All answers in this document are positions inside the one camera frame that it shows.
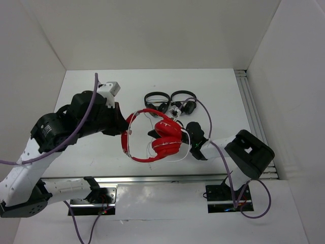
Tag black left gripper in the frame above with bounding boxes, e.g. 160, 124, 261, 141
78, 101, 130, 138

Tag white headphone cable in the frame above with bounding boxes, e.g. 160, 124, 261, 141
125, 109, 191, 163

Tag red over-ear headphones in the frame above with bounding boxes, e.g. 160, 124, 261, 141
121, 108, 182, 163

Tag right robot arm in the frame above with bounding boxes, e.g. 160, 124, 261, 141
182, 121, 275, 199

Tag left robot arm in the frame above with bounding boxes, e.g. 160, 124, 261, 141
1, 91, 128, 218

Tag right black headphones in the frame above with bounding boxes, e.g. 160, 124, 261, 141
171, 90, 197, 115

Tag black headphones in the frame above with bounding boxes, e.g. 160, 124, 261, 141
171, 90, 197, 115
144, 91, 171, 114

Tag left black headphones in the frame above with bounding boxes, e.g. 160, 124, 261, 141
144, 91, 171, 114

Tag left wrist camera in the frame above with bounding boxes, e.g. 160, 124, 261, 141
97, 82, 121, 108

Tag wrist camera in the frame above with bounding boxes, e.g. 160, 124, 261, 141
97, 82, 121, 108
169, 108, 181, 119

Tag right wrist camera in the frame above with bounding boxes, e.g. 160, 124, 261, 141
169, 108, 181, 119

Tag right side aluminium rail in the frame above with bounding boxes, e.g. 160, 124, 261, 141
235, 70, 280, 180

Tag aluminium rail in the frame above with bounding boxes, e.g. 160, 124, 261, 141
235, 70, 280, 180
43, 173, 234, 186

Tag front aluminium rail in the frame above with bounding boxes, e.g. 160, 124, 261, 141
43, 173, 234, 186

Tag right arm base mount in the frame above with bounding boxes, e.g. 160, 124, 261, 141
203, 181, 254, 214

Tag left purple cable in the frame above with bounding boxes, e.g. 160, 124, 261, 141
0, 73, 112, 243

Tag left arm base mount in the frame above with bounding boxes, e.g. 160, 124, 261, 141
69, 176, 117, 216

